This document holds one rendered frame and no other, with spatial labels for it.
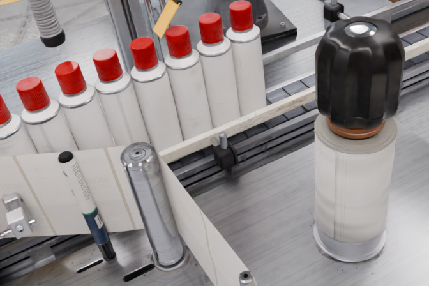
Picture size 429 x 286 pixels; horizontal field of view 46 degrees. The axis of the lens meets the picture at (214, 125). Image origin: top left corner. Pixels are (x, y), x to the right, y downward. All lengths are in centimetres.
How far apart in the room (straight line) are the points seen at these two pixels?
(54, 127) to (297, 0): 79
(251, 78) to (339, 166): 29
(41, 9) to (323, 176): 44
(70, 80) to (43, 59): 60
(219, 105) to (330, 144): 29
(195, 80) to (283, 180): 19
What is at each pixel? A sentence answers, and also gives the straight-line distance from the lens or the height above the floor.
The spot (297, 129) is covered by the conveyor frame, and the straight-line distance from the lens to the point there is 86.
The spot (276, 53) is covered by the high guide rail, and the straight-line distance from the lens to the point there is 86.
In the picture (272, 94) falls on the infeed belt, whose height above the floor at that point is 88.
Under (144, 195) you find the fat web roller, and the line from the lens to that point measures 57.
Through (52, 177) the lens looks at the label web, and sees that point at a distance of 63.
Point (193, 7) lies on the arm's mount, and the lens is 128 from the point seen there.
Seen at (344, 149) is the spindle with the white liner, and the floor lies 106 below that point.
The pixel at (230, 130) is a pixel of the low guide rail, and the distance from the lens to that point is 80.
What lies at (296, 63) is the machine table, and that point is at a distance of 107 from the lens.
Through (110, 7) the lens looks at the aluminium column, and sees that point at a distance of 81.
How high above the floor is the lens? 142
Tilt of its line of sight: 40 degrees down
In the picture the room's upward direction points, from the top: 10 degrees counter-clockwise
